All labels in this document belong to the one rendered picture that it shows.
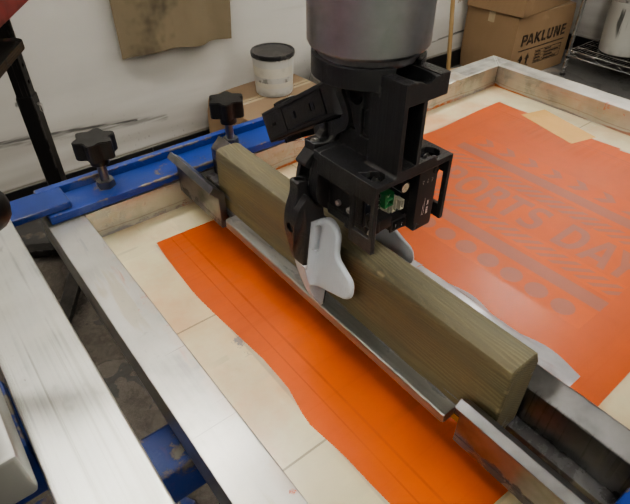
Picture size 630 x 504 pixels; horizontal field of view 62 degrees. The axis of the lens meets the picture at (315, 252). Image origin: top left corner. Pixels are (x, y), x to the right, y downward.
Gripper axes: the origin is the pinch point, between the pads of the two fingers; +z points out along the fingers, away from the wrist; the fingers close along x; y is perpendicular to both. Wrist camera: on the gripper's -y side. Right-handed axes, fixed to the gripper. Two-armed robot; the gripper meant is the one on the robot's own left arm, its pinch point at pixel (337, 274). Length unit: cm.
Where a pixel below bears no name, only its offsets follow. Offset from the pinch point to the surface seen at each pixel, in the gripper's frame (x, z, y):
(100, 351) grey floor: -9, 101, -103
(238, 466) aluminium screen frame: -15.9, 1.8, 8.9
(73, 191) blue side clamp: -13.5, 0.7, -28.8
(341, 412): -6.4, 5.3, 8.3
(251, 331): -7.3, 5.3, -3.3
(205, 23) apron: 89, 39, -194
